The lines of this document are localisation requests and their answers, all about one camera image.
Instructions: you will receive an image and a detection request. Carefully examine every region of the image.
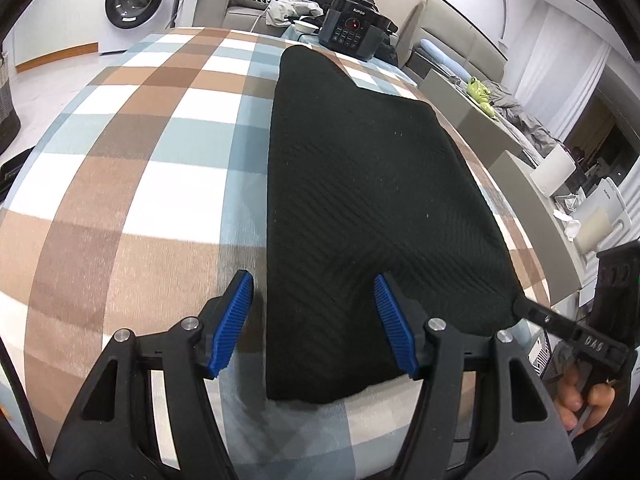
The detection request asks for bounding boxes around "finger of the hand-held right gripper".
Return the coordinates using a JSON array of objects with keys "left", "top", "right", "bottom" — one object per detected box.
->
[{"left": 511, "top": 295, "right": 630, "bottom": 369}]

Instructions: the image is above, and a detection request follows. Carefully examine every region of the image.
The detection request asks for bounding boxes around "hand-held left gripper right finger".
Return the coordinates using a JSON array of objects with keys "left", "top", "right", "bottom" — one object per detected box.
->
[{"left": 372, "top": 273, "right": 584, "bottom": 480}]

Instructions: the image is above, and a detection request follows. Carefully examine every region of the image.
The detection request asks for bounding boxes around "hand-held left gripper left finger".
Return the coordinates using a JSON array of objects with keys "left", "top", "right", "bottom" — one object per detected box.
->
[{"left": 46, "top": 269, "right": 256, "bottom": 480}]

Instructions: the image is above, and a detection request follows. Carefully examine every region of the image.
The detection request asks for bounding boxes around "black knit garment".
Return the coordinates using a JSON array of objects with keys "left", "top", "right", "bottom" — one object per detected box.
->
[{"left": 264, "top": 46, "right": 526, "bottom": 403}]

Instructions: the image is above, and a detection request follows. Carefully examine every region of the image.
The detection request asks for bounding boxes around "person's right hand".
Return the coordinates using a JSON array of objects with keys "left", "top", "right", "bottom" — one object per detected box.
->
[{"left": 555, "top": 360, "right": 617, "bottom": 434}]

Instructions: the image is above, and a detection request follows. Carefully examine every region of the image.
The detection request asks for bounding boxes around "brown blue checked tablecloth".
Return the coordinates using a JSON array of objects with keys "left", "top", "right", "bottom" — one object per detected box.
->
[{"left": 0, "top": 27, "right": 551, "bottom": 480}]

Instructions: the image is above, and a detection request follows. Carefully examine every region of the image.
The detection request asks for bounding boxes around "grey blanket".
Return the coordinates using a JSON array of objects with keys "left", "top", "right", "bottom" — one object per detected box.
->
[{"left": 487, "top": 85, "right": 564, "bottom": 157}]

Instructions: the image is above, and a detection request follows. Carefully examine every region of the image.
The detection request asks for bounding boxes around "low grey cabinet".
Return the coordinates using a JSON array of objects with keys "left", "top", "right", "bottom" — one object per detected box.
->
[{"left": 422, "top": 67, "right": 502, "bottom": 137}]

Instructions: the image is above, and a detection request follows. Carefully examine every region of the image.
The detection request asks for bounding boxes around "white curtain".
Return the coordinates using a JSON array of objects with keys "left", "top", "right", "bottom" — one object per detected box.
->
[{"left": 515, "top": 25, "right": 617, "bottom": 142}]

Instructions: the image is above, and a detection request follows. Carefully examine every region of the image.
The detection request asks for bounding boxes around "green plush toy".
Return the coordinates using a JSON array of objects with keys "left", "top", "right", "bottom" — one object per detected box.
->
[{"left": 465, "top": 77, "right": 497, "bottom": 117}]

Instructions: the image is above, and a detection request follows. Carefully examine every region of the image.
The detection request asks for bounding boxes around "light blue pillow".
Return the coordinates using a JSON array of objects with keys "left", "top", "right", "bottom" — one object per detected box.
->
[{"left": 419, "top": 39, "right": 467, "bottom": 82}]

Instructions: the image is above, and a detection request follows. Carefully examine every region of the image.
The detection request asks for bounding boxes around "small grey sofa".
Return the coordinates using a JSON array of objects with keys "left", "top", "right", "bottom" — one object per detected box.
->
[{"left": 192, "top": 0, "right": 302, "bottom": 39}]

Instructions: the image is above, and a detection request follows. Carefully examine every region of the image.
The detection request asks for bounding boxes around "crumpled white cloth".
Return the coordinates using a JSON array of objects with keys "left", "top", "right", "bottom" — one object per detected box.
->
[{"left": 265, "top": 0, "right": 324, "bottom": 27}]

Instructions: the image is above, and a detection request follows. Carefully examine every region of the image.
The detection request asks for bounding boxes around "white washing machine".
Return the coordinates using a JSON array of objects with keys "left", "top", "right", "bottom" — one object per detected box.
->
[{"left": 97, "top": 0, "right": 194, "bottom": 57}]

